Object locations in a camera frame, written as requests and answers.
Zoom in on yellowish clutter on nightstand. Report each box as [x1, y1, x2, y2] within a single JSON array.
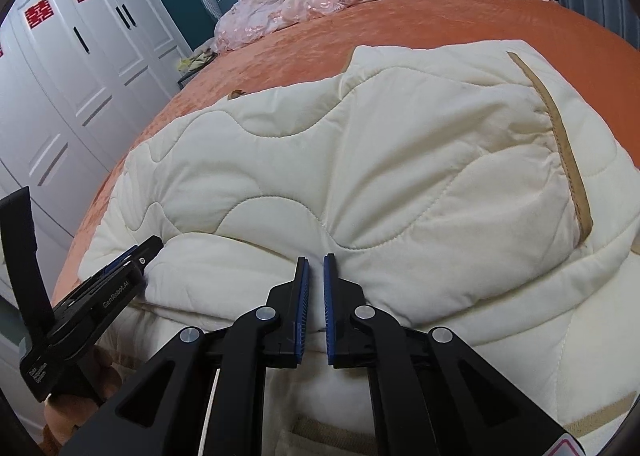
[[177, 46, 217, 74]]

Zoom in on cream quilted jacket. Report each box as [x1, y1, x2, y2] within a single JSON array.
[[82, 43, 640, 456]]

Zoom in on orange plush bed blanket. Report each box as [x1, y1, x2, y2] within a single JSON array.
[[52, 0, 640, 297]]

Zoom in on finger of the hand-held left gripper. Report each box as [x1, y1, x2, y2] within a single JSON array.
[[104, 244, 142, 273], [117, 235, 165, 287]]

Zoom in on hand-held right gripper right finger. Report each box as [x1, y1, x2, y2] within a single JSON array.
[[322, 253, 587, 456]]

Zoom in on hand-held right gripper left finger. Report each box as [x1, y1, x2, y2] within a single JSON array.
[[60, 256, 313, 456]]

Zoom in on white wardrobe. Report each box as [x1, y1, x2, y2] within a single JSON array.
[[0, 0, 193, 287]]

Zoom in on person's left hand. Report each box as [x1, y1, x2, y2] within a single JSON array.
[[42, 348, 119, 456]]

